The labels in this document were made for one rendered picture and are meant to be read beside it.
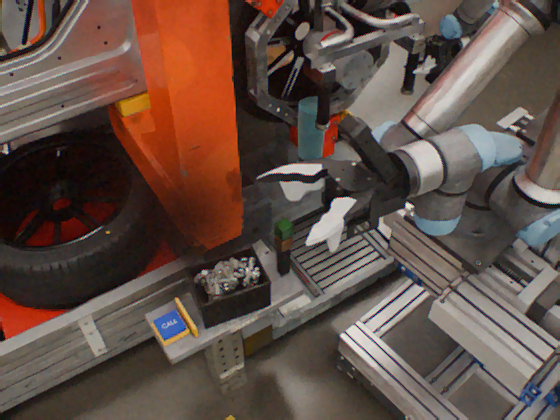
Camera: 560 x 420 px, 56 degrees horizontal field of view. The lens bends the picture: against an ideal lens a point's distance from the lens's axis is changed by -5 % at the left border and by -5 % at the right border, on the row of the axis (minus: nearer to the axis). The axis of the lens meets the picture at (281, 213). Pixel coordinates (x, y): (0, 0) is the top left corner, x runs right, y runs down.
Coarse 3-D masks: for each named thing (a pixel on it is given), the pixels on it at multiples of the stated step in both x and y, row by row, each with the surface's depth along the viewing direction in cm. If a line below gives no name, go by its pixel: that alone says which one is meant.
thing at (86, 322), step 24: (168, 264) 172; (192, 264) 172; (120, 288) 165; (144, 288) 166; (168, 288) 172; (72, 312) 159; (96, 312) 160; (120, 312) 166; (144, 312) 173; (24, 336) 153; (48, 336) 155; (72, 336) 161; (96, 336) 166; (0, 360) 150; (24, 360) 155
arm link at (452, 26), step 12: (468, 0) 154; (480, 0) 151; (492, 0) 150; (456, 12) 160; (468, 12) 156; (480, 12) 154; (444, 24) 163; (456, 24) 160; (468, 24) 160; (444, 36) 165; (456, 36) 163
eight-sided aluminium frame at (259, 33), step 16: (288, 0) 151; (384, 16) 177; (256, 32) 154; (272, 32) 155; (256, 48) 155; (384, 48) 187; (256, 64) 159; (256, 80) 164; (368, 80) 192; (256, 96) 168; (336, 96) 195; (352, 96) 193; (272, 112) 176; (288, 112) 180; (336, 112) 194
